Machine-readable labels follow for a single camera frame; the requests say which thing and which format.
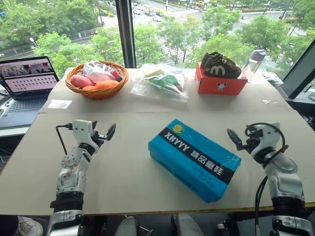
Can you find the pink toy sweet potato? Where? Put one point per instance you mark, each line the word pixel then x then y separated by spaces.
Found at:
pixel 81 80

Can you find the orange toy carrot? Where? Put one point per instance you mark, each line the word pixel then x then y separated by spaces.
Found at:
pixel 107 84

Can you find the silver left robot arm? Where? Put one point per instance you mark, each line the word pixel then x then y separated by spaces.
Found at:
pixel 71 172

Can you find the white crumpled plastic bag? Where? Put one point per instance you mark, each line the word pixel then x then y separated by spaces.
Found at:
pixel 97 72

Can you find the crumpled clear plastic wrap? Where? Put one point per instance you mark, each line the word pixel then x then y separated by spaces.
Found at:
pixel 272 77

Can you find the white sneaker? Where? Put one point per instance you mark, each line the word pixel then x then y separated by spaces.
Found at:
pixel 28 226

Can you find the clear bag of colourful toys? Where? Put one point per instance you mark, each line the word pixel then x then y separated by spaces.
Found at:
pixel 160 83

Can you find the white side desk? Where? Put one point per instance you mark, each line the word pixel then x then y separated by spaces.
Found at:
pixel 12 131

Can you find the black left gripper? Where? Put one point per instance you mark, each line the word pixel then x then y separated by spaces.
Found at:
pixel 99 138

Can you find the blue shoe box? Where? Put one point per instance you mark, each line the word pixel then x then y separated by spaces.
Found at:
pixel 192 159

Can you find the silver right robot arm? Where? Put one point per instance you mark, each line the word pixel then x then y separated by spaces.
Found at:
pixel 285 182

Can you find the grey rounded shape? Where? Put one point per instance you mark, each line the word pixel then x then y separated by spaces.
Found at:
pixel 126 227
pixel 188 226

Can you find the black tilted monitor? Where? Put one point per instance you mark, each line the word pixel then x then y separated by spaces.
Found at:
pixel 302 73

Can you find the clear bottle with purple lid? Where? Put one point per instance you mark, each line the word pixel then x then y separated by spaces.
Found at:
pixel 251 66

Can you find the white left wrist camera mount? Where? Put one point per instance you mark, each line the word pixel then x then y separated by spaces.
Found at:
pixel 82 130

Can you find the small orange toy vegetable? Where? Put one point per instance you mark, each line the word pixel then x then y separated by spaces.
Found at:
pixel 89 87

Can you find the orange woven basket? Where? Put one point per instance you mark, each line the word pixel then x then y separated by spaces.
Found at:
pixel 98 94

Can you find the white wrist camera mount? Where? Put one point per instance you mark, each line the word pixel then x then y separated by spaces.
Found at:
pixel 82 130
pixel 267 137

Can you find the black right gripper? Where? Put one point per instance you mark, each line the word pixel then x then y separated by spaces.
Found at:
pixel 248 145

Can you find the orange shoe box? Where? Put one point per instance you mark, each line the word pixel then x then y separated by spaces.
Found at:
pixel 216 86

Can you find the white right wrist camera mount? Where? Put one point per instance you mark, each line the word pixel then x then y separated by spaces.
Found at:
pixel 267 137

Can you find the brown shoe with white M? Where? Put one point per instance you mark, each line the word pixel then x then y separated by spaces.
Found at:
pixel 221 70

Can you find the black window mullion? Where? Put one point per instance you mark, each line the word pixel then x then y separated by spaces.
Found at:
pixel 125 32

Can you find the small clear flat bag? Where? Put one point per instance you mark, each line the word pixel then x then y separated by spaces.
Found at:
pixel 59 103

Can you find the open grey laptop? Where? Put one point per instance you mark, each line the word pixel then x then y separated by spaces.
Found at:
pixel 24 108

